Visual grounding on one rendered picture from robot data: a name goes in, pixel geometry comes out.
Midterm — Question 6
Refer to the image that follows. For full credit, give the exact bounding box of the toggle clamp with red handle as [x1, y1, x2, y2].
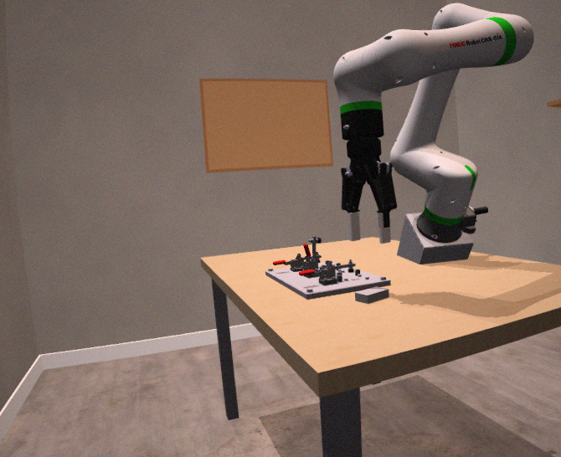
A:
[299, 259, 356, 285]
[303, 236, 322, 278]
[273, 252, 322, 272]

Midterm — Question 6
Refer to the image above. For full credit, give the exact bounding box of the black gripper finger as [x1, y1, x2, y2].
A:
[341, 166, 365, 241]
[361, 161, 397, 244]

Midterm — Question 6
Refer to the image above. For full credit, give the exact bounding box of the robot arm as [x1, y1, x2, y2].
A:
[333, 3, 534, 243]

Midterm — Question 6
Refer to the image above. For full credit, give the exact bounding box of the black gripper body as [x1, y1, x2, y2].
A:
[347, 137, 381, 182]

